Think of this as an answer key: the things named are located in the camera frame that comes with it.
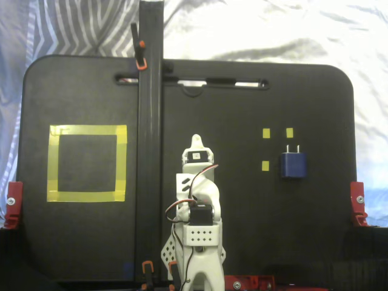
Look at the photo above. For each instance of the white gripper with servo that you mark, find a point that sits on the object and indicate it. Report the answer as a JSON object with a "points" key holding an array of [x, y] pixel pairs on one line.
{"points": [[196, 156]]}

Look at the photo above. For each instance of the blue white USB wall charger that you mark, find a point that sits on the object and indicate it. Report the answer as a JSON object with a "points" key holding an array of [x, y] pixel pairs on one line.
{"points": [[294, 165]]}

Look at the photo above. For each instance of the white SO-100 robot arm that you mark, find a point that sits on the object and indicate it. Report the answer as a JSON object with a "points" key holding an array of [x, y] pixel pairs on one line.
{"points": [[206, 188]]}

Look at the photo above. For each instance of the long black flat bar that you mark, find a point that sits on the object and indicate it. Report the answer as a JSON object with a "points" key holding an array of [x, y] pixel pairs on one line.
{"points": [[150, 121]]}

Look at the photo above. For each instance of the small yellow tape marker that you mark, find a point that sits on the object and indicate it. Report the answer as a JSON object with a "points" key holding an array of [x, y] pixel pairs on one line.
{"points": [[289, 132], [265, 165], [266, 133]]}

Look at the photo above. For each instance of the black orange bar clamp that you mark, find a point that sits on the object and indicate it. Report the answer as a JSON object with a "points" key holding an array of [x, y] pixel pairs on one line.
{"points": [[141, 45]]}

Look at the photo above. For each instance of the yellow tape square outline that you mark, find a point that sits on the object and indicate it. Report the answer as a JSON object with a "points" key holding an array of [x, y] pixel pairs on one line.
{"points": [[88, 196]]}

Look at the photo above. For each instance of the small orange spring clamp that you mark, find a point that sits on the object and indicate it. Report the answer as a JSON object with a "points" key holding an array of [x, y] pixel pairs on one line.
{"points": [[173, 267], [147, 266]]}

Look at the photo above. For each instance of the black lap desk board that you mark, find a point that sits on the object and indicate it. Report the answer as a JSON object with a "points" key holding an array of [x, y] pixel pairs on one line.
{"points": [[272, 30]]}

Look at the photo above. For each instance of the blue tape piece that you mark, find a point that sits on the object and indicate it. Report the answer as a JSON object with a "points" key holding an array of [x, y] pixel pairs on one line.
{"points": [[128, 269]]}

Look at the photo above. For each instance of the black curved backdrop board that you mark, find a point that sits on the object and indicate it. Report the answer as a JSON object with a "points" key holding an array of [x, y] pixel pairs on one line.
{"points": [[366, 257]]}

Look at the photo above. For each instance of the red post base bracket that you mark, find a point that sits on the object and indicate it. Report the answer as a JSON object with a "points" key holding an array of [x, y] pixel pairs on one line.
{"points": [[230, 282]]}

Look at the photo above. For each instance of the red plastic clamp bracket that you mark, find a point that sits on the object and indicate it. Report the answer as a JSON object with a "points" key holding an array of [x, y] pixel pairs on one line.
{"points": [[13, 200], [358, 200]]}

